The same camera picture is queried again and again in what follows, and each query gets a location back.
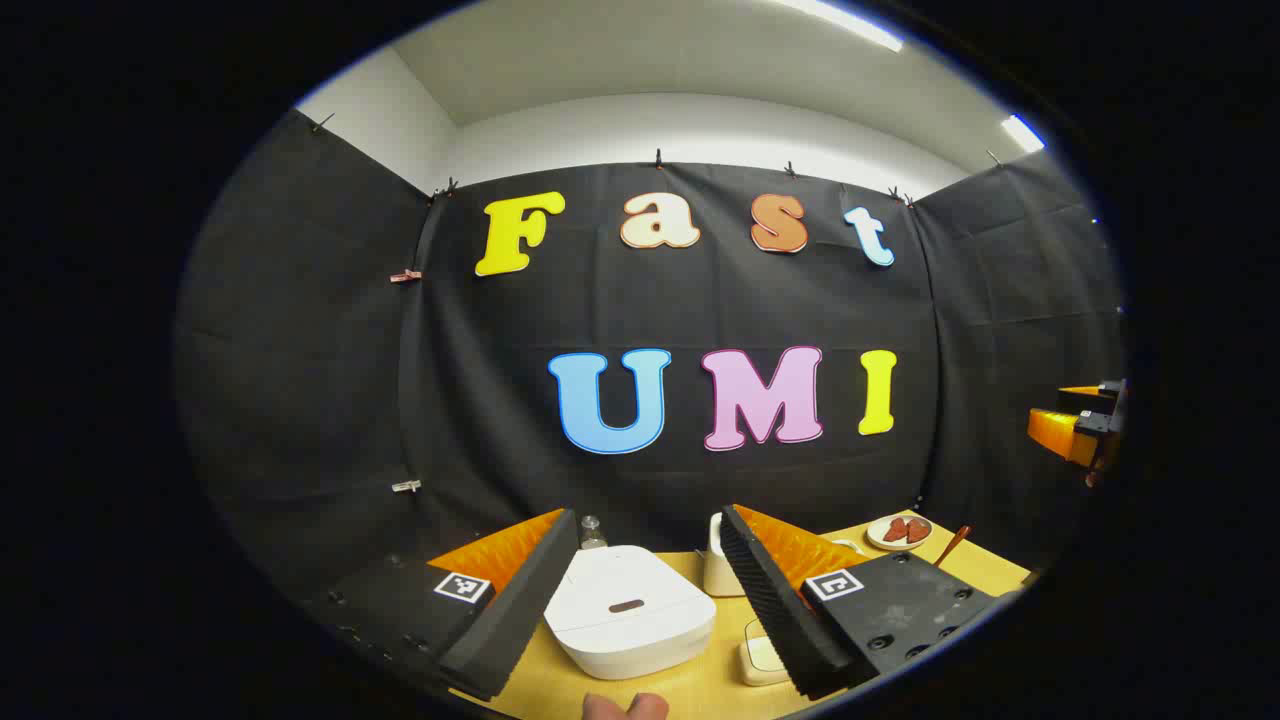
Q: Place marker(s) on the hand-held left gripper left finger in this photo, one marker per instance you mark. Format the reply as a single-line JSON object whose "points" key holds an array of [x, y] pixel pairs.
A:
{"points": [[520, 600]]}

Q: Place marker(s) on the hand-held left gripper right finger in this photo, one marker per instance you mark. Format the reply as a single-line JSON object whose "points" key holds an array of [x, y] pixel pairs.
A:
{"points": [[770, 600]]}

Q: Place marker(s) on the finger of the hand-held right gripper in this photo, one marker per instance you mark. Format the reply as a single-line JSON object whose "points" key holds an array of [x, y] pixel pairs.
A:
{"points": [[1060, 432], [1080, 392]]}

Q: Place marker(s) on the cream bowl of rice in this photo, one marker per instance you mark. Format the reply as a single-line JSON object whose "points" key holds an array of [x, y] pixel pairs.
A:
{"points": [[762, 655]]}

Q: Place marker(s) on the white rice cooker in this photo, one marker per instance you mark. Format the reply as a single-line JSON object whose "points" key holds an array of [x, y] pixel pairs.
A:
{"points": [[625, 620]]}

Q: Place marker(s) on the brown wooden spoon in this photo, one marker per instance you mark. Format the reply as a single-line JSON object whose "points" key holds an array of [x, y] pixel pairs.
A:
{"points": [[952, 545]]}

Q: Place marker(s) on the white toaster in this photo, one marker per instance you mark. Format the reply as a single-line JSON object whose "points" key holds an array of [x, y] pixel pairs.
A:
{"points": [[718, 570]]}

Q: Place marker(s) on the small glass bottle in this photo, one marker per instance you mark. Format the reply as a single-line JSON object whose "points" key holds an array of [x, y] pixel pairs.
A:
{"points": [[592, 535]]}

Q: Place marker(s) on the white round plate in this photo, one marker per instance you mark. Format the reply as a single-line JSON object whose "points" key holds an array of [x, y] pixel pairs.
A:
{"points": [[875, 540]]}

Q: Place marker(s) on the red meat slice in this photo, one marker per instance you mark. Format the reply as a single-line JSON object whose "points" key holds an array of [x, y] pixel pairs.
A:
{"points": [[895, 530], [918, 530]]}

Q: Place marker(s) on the short ceiling light strip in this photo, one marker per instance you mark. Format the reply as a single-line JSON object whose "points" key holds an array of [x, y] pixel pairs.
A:
{"points": [[1022, 133]]}

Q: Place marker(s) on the pink cloth clip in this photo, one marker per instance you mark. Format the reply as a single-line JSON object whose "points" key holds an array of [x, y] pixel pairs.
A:
{"points": [[405, 276]]}

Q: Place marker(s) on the long ceiling light strip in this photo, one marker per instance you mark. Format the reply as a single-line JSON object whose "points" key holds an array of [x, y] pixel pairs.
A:
{"points": [[850, 25]]}

